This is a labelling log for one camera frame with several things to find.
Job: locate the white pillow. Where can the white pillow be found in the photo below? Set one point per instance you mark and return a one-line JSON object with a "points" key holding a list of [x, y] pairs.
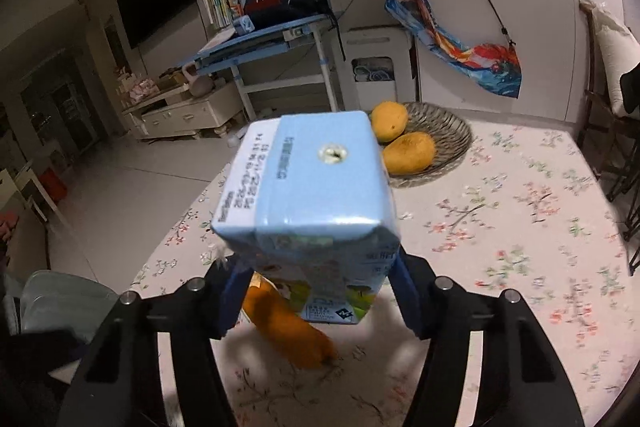
{"points": [[612, 52]]}

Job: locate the pink kettlebell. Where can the pink kettlebell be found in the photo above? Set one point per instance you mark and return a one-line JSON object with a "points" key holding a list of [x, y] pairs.
{"points": [[199, 83]]}

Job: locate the small blue box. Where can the small blue box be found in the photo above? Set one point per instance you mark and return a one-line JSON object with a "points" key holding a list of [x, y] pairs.
{"points": [[246, 24]]}

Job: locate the white television cabinet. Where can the white television cabinet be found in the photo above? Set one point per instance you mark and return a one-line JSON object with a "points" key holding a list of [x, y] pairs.
{"points": [[180, 114]]}

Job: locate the row of books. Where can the row of books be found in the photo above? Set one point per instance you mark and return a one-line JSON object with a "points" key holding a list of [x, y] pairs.
{"points": [[220, 4]]}

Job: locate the black folding chair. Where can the black folding chair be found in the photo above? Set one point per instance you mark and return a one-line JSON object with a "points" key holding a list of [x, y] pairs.
{"points": [[627, 187]]}

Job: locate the black jacket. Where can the black jacket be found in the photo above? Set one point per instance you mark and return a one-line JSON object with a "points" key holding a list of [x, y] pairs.
{"points": [[631, 89]]}

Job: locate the red stool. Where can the red stool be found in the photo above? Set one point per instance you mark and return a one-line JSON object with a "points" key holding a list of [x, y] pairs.
{"points": [[54, 186]]}

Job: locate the light blue milk carton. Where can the light blue milk carton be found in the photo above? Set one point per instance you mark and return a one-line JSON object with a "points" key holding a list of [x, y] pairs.
{"points": [[320, 187]]}

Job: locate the person's leg in light jeans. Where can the person's leg in light jeans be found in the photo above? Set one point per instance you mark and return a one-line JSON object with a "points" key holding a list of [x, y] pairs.
{"points": [[65, 307]]}

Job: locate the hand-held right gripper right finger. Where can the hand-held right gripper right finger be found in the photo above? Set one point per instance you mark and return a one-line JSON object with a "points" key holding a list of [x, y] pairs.
{"points": [[407, 297]]}

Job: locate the long yellow mango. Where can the long yellow mango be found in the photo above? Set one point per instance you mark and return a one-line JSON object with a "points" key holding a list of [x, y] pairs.
{"points": [[409, 153]]}

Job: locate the colourful printed bag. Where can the colourful printed bag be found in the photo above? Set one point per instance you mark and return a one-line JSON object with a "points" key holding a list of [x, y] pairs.
{"points": [[465, 57]]}

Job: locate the blue study desk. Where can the blue study desk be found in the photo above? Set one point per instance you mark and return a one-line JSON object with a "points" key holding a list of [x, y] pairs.
{"points": [[260, 39]]}

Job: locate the wooden chair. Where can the wooden chair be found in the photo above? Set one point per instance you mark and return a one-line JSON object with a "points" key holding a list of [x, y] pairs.
{"points": [[595, 117]]}

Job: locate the white plastic stool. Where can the white plastic stool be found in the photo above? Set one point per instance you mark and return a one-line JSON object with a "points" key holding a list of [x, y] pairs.
{"points": [[375, 42]]}

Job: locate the dark display cabinet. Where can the dark display cabinet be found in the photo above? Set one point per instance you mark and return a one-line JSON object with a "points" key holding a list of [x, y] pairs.
{"points": [[50, 107]]}

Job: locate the pink items on cabinet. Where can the pink items on cabinet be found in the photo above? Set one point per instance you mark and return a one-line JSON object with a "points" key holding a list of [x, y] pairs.
{"points": [[135, 87]]}

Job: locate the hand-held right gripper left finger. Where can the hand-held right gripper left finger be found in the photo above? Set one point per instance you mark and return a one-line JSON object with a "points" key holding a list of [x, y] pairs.
{"points": [[235, 302]]}

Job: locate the floral tablecloth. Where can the floral tablecloth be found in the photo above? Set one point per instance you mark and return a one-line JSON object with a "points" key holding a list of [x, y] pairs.
{"points": [[500, 217]]}

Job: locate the round yellow mango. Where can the round yellow mango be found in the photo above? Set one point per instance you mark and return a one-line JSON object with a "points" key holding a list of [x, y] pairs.
{"points": [[389, 122]]}

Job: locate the white wardrobe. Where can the white wardrobe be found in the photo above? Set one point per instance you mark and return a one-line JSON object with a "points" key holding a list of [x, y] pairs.
{"points": [[545, 7]]}

